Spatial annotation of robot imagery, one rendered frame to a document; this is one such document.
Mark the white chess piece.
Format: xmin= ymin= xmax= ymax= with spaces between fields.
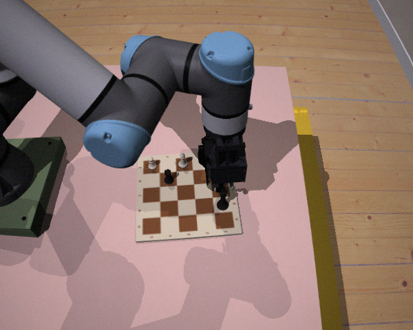
xmin=178 ymin=153 xmax=188 ymax=168

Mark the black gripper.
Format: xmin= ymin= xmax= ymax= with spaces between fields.
xmin=198 ymin=126 xmax=247 ymax=192

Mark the brown and cream chessboard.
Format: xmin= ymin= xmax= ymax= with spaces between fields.
xmin=136 ymin=152 xmax=242 ymax=243

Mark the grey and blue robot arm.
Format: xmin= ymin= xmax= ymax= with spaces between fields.
xmin=0 ymin=0 xmax=255 ymax=207

